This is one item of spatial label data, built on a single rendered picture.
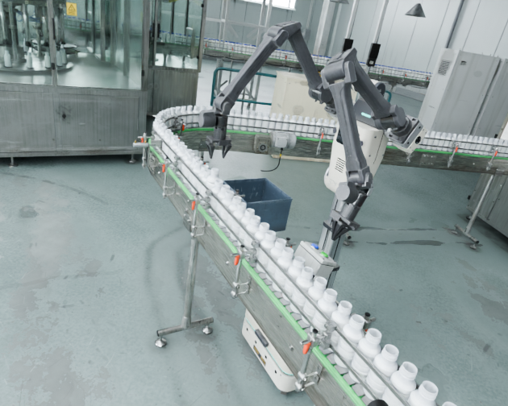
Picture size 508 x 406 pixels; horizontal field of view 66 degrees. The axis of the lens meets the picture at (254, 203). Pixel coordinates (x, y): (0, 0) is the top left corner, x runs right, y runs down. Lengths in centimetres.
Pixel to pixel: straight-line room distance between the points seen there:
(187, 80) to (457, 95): 453
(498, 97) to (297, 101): 375
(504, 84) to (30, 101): 707
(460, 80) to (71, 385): 681
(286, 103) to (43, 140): 313
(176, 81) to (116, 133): 234
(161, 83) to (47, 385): 528
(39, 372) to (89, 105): 300
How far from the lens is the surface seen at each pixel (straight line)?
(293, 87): 570
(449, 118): 760
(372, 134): 186
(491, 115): 810
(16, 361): 262
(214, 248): 180
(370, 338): 114
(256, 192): 253
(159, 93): 688
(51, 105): 469
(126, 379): 243
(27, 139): 479
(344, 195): 136
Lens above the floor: 187
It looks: 25 degrees down
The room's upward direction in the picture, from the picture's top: 10 degrees clockwise
